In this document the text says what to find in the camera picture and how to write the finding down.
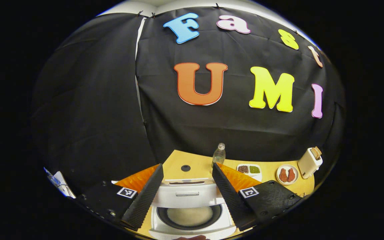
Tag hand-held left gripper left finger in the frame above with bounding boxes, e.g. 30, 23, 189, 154
75, 163, 164, 231

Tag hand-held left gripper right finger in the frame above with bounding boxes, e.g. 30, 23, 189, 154
212, 162, 302, 231

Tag white rice cooker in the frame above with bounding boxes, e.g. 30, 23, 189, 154
149, 178, 237, 240

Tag white rice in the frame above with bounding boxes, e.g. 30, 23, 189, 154
167, 207, 214, 226

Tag white compartment dish with beans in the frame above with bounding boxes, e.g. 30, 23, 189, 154
236, 164, 262, 182

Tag clear plastic water bottle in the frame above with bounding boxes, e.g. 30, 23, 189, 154
212, 143, 226, 168

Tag white round plate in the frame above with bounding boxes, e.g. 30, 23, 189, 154
276, 164, 299, 185

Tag white toaster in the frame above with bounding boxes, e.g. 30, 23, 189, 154
297, 148, 323, 179

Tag white paper sheets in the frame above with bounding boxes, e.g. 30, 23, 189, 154
44, 167, 76, 199

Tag black backdrop cloth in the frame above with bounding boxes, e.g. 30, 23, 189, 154
32, 7, 346, 197

